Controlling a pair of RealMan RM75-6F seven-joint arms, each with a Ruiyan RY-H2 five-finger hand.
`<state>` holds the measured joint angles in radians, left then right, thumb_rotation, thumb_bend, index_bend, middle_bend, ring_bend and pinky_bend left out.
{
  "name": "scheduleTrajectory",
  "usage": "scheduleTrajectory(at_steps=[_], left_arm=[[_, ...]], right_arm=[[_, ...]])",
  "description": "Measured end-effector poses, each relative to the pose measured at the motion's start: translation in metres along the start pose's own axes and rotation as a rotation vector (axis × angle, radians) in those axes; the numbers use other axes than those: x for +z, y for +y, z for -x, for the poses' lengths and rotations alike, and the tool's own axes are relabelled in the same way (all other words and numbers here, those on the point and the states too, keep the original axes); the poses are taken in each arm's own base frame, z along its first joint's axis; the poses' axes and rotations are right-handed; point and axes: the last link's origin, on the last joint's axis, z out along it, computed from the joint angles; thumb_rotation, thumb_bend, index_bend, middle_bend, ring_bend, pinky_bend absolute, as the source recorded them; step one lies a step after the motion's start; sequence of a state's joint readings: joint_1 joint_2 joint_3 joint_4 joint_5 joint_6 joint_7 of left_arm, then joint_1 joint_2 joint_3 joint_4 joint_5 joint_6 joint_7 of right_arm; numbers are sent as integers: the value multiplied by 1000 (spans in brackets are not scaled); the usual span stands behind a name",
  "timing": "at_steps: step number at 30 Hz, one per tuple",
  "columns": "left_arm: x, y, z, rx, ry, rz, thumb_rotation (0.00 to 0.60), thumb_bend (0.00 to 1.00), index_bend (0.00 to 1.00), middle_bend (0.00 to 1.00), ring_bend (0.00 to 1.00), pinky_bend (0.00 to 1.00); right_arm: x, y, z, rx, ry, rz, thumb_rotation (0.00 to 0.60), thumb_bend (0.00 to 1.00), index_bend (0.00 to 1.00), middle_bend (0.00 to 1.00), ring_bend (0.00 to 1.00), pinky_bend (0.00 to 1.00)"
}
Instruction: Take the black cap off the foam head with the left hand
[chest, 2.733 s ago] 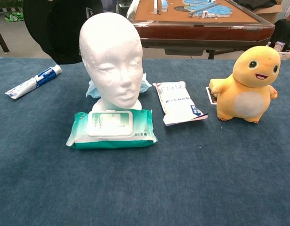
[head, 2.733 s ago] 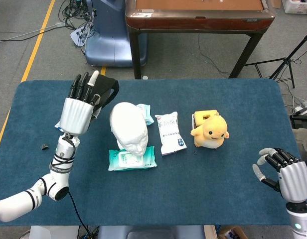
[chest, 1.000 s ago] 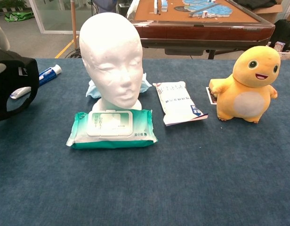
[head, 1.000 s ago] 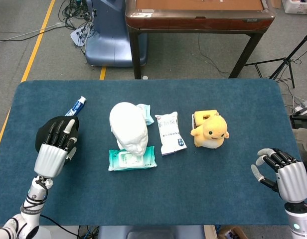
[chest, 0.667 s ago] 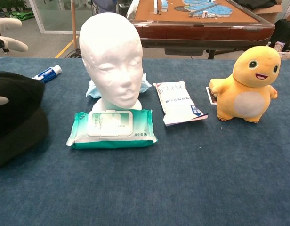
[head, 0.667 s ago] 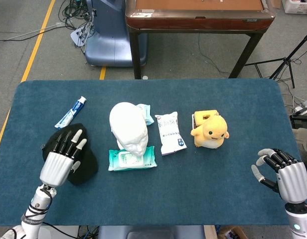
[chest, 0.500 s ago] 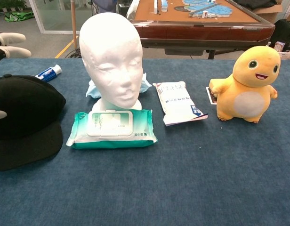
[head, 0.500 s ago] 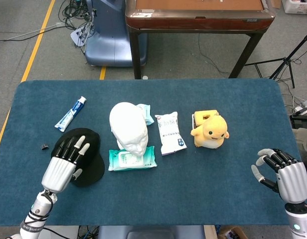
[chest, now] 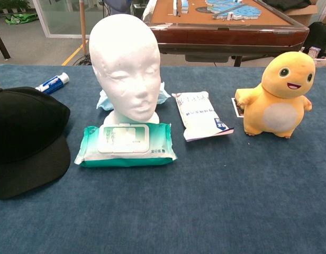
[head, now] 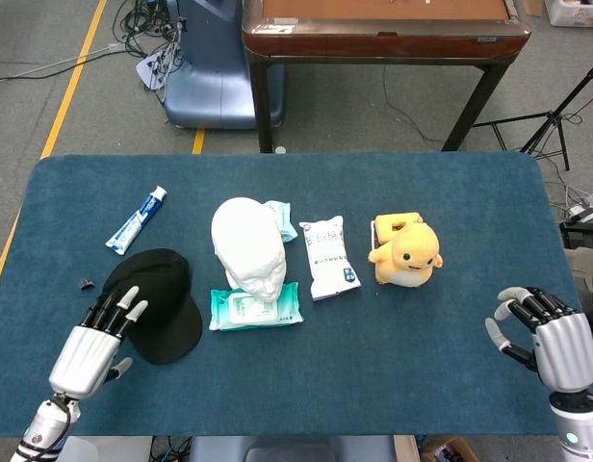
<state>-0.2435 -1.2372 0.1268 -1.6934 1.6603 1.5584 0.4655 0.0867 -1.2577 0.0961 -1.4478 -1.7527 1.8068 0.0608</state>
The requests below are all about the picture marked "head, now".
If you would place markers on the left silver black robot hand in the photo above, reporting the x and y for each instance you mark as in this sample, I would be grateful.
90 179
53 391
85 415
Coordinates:
85 361

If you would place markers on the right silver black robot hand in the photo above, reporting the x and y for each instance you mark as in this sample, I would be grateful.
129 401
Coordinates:
566 351

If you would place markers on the black baseball cap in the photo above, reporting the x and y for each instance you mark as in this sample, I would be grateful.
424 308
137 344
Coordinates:
162 298

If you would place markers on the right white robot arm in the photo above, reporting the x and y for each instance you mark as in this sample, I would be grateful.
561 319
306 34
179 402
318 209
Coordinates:
575 423

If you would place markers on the white blue toothpaste tube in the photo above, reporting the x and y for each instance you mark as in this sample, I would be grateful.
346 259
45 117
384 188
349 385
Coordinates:
133 223

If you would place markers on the white foam mannequin head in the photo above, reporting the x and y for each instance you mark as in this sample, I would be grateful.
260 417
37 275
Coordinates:
248 240

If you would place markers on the small black clip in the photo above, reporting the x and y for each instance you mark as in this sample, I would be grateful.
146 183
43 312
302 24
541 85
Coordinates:
86 284

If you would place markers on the khaki trouser leg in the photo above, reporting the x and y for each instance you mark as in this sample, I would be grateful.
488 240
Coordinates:
587 269

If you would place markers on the black equipment case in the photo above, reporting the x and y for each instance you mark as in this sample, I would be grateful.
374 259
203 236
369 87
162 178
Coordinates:
580 236

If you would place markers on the white power strip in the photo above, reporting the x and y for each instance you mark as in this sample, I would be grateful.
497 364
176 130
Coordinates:
587 204

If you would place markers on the printed cardboard box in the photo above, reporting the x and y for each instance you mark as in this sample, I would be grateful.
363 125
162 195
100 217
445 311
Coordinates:
450 452

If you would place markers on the yellow plush dinosaur toy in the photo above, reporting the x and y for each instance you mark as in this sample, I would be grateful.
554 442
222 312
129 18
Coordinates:
417 250

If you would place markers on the blue felt table mat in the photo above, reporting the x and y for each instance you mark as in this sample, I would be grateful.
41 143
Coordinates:
373 361

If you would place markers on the green wet wipes pack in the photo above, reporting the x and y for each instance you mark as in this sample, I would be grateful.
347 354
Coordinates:
287 315

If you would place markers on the yellow foam block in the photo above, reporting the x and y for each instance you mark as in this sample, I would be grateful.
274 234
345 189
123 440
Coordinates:
385 226

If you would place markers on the dark picture card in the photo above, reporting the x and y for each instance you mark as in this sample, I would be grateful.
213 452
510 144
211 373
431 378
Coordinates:
373 236

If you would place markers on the grey blue robot torso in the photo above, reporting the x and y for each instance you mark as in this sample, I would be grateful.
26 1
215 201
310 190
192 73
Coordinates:
291 450

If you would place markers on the black tripod stand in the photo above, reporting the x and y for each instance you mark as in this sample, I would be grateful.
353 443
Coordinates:
550 115

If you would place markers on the light blue plastic pack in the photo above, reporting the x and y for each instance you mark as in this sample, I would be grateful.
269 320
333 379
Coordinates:
286 223

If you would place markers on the white blue tissue pouch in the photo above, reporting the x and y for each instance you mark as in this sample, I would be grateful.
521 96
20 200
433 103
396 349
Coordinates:
330 255

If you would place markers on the blue grey machine base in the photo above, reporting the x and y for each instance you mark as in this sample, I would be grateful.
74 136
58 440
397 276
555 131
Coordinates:
205 96

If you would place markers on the white socket board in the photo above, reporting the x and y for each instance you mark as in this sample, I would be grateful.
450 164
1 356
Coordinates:
154 69

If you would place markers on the white storage box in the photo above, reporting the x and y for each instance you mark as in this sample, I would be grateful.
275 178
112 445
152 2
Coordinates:
575 12

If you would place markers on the brown mahjong table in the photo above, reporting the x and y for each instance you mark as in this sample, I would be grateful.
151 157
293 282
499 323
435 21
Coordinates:
373 45

